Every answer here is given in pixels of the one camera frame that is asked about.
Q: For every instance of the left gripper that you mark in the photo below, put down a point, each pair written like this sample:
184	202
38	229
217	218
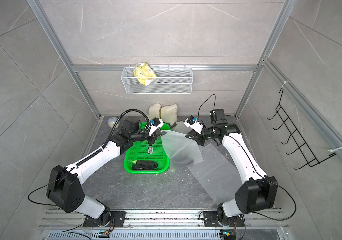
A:
153	136

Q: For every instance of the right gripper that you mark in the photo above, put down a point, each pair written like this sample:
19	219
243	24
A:
198	137

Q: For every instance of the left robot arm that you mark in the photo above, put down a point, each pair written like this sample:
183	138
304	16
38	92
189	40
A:
65	183

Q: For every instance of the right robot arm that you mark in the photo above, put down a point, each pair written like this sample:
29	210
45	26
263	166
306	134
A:
258	190

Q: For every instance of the dark eggplant lower diagonal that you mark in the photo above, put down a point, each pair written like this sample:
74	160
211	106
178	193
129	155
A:
144	164

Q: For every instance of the dark eggplant bottom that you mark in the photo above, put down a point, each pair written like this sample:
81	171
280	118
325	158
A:
141	168

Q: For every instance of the clear zip-top bag stack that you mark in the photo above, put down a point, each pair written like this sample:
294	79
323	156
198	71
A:
218	176

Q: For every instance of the green plastic basket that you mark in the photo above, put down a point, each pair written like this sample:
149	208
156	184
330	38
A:
139	152

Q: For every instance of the white plush toy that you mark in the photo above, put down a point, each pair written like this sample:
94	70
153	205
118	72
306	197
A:
169	114

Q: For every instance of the yellow snack packet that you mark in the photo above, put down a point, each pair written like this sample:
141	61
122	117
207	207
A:
144	74

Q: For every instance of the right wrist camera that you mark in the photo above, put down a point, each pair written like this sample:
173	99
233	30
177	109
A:
193	123

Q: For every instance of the white wire wall basket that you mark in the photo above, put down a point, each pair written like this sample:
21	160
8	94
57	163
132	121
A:
167	80

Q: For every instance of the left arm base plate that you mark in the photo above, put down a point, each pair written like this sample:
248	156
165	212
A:
110	219

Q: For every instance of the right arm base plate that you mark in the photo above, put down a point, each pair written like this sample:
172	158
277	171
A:
216	220

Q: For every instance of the aluminium mounting rail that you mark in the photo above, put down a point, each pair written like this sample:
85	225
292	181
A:
159	225

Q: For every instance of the black wire hook rack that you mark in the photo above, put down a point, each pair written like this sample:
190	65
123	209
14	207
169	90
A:
295	136

